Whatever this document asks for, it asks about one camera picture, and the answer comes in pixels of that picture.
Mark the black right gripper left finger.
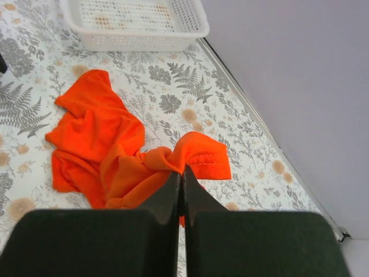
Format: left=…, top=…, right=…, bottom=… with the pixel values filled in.
left=1, top=173, right=181, bottom=276

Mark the floral patterned table mat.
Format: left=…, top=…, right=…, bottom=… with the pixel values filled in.
left=1, top=1, right=317, bottom=242

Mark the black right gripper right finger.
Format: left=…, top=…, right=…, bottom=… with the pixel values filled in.
left=183, top=167, right=350, bottom=276

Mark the orange t shirt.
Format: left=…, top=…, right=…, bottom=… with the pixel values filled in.
left=46, top=69, right=231, bottom=209

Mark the white plastic basket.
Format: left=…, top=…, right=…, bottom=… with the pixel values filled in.
left=59, top=0, right=210, bottom=52

